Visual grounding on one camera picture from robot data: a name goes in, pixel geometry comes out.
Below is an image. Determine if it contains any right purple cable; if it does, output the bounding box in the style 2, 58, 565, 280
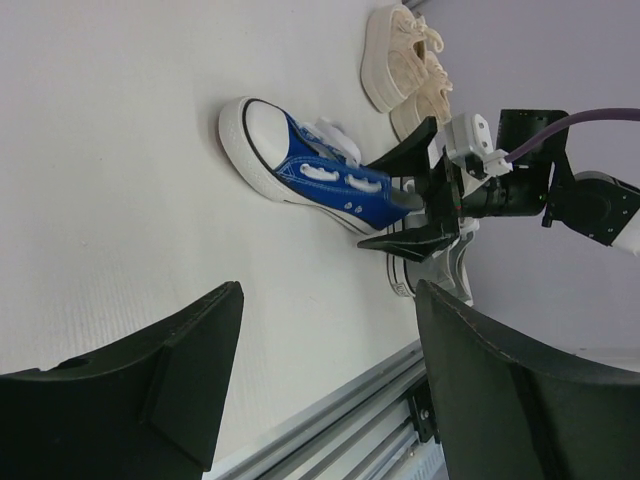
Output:
504, 107, 640, 166

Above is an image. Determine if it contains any aluminium rail frame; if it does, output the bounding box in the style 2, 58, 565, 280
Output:
205, 342, 444, 479

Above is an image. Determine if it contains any left grey canvas sneaker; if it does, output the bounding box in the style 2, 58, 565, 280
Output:
386, 218, 480, 306

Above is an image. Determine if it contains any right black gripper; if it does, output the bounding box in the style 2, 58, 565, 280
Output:
357, 117, 550, 263

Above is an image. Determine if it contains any blue canvas sneaker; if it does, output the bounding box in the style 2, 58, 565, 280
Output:
218, 97, 424, 235

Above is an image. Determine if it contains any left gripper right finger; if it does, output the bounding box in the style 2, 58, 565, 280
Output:
415, 281, 639, 479

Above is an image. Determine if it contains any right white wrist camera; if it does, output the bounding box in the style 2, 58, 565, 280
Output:
444, 114, 513, 180

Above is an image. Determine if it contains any beige sneaker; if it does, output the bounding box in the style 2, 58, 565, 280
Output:
360, 4, 444, 113
390, 52, 453, 141

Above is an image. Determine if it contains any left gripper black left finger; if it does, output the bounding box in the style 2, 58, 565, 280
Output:
1, 281, 244, 479

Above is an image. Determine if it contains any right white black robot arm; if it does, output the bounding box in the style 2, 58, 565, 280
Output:
358, 108, 639, 262

